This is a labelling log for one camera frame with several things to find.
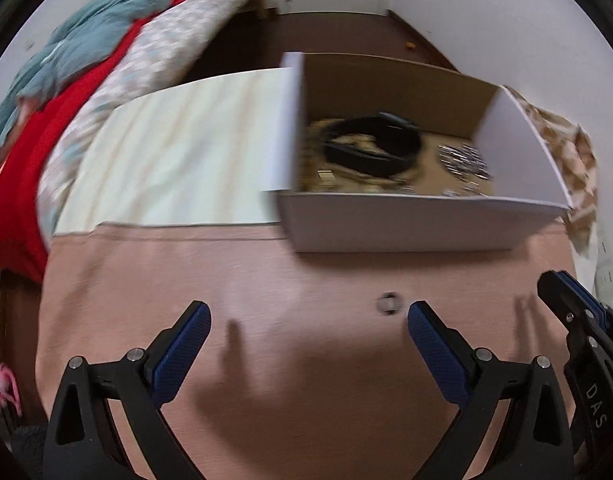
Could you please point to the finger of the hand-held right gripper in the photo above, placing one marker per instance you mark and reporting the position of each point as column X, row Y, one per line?
column 561, row 292

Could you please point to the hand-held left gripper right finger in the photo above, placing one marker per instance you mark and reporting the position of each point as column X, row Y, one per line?
column 436, row 355

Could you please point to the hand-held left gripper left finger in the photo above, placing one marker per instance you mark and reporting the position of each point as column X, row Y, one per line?
column 184, row 355

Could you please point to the white cardboard box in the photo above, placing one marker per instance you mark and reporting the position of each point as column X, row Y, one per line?
column 411, row 225

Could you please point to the black belt coil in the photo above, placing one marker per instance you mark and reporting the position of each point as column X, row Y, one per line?
column 386, row 132

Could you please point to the white power strip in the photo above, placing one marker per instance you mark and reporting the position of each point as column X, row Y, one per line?
column 606, row 275

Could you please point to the pink striped table cloth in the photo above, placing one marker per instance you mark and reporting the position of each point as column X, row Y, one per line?
column 286, row 360

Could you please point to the brown patterned scarf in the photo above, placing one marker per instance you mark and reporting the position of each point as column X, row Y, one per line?
column 576, row 160

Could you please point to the pink object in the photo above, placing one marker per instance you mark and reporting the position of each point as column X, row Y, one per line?
column 7, row 387

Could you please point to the red patterned blanket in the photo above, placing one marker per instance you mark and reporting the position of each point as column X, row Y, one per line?
column 16, row 210

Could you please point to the blue quilt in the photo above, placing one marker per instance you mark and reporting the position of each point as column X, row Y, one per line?
column 86, row 30

